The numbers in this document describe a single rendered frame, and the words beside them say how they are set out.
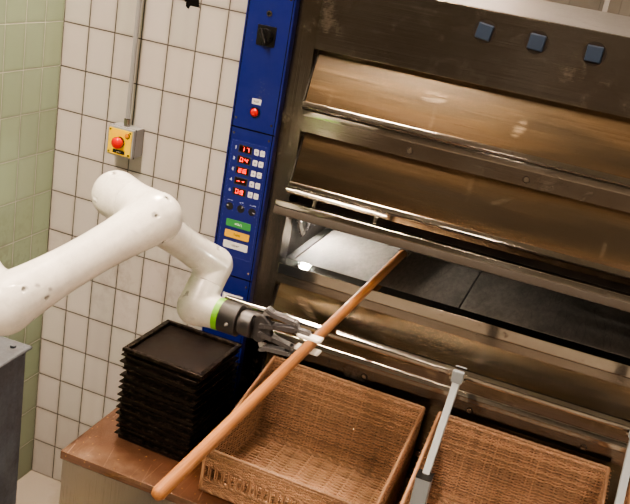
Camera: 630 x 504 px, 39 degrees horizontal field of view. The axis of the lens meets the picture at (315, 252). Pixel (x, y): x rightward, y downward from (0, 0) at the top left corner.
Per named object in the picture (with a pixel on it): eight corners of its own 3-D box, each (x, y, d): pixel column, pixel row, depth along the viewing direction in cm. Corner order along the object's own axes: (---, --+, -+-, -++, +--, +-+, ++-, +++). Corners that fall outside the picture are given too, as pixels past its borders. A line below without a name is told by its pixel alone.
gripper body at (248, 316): (249, 303, 246) (280, 312, 244) (245, 330, 249) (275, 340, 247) (238, 311, 240) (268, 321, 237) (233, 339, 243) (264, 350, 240)
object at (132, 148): (116, 149, 306) (119, 121, 302) (142, 156, 303) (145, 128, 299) (104, 153, 299) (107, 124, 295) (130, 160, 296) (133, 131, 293)
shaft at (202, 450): (161, 505, 167) (163, 492, 166) (148, 499, 168) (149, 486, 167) (405, 258, 320) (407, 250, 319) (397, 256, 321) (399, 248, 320)
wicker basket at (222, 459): (261, 421, 314) (272, 352, 305) (411, 477, 297) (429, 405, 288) (194, 490, 270) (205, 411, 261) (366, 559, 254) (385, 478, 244)
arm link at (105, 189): (102, 213, 209) (130, 170, 210) (72, 196, 216) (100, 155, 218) (149, 245, 223) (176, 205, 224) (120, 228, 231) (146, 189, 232)
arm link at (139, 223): (-20, 308, 175) (188, 191, 204) (-58, 278, 185) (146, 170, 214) (0, 357, 182) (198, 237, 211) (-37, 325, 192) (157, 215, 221)
